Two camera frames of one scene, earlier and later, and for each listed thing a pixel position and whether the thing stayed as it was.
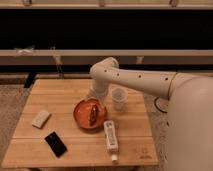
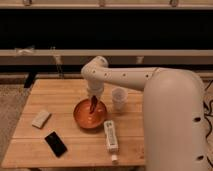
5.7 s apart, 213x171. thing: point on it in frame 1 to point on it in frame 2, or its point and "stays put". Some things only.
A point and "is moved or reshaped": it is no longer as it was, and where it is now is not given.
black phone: x=56 y=144 stays put
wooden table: x=64 y=127 stays put
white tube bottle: x=111 y=139 stays put
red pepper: x=93 y=114 is moved or reshaped
